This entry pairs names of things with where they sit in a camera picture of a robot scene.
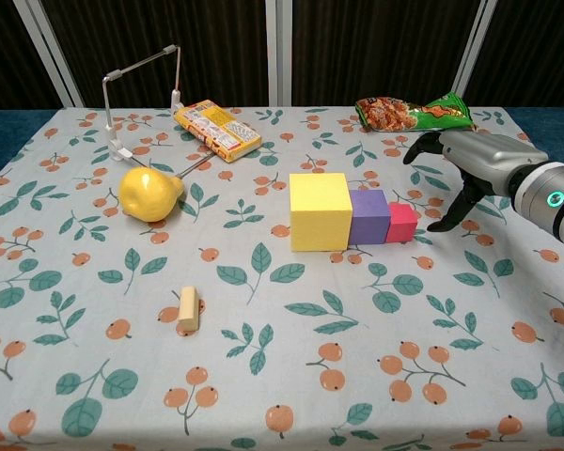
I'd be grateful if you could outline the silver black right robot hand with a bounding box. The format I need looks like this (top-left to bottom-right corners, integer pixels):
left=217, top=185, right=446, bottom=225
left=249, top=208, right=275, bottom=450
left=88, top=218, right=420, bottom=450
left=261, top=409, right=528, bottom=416
left=402, top=130, right=549, bottom=234

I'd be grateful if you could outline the small red foam cube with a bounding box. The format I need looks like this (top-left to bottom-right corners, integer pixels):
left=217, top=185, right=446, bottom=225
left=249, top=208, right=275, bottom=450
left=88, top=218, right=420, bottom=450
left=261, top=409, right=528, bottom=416
left=385, top=202, right=419, bottom=244

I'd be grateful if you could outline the purple cube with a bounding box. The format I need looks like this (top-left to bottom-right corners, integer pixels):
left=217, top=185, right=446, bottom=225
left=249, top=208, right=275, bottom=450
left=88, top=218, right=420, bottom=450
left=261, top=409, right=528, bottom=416
left=347, top=189, right=391, bottom=246

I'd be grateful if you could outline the large yellow foam cube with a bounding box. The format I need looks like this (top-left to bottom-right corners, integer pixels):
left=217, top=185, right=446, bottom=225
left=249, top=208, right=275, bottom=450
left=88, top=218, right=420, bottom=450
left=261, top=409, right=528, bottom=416
left=289, top=172, right=353, bottom=254

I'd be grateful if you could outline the green orange snack bag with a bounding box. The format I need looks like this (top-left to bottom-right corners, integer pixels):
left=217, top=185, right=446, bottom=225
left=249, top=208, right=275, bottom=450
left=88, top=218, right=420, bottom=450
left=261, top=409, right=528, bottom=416
left=355, top=91, right=477, bottom=134

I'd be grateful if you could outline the dark partition screen panel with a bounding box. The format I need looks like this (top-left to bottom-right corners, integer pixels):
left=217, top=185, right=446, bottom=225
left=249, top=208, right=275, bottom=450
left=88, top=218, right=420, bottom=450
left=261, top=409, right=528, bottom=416
left=0, top=0, right=76, bottom=110
left=279, top=0, right=488, bottom=107
left=469, top=0, right=564, bottom=112
left=27, top=0, right=281, bottom=108

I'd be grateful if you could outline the floral fruit print tablecloth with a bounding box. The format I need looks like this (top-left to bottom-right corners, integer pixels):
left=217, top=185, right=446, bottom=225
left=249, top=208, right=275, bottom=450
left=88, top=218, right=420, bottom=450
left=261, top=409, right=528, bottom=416
left=0, top=106, right=564, bottom=451

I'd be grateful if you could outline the yellow snack box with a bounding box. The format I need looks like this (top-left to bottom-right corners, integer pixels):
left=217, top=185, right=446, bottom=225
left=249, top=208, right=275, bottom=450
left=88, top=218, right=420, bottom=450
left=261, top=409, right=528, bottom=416
left=173, top=99, right=263, bottom=164

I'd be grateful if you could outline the small wooden block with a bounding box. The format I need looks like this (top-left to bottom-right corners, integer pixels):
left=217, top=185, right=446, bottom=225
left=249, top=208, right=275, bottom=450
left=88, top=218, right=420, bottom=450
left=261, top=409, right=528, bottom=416
left=177, top=286, right=202, bottom=333

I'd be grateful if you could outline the yellow pear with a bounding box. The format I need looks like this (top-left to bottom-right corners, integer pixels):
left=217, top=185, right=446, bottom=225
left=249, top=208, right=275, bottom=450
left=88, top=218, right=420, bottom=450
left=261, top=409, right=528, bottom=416
left=118, top=166, right=187, bottom=224

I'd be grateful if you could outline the metal wire frame stand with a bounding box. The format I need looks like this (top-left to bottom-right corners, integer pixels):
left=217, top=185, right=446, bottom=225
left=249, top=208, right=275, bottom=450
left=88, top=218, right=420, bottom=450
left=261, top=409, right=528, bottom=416
left=102, top=43, right=212, bottom=179

